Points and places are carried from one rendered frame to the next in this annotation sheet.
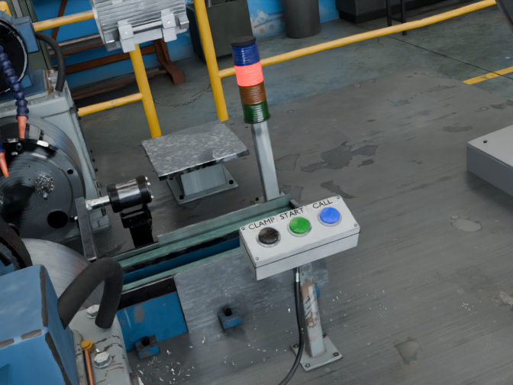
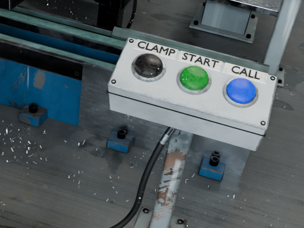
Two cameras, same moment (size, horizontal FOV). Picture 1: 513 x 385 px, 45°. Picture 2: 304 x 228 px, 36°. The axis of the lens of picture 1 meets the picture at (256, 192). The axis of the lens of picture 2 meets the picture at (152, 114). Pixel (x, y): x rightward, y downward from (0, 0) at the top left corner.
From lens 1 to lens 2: 0.49 m
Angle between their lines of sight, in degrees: 21
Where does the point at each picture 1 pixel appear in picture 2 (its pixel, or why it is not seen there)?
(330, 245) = (217, 127)
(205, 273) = not seen: hidden behind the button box
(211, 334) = (92, 144)
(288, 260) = (153, 109)
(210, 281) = not seen: hidden behind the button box
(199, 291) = (103, 96)
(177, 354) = (49, 138)
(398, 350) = not seen: outside the picture
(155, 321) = (52, 97)
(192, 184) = (212, 17)
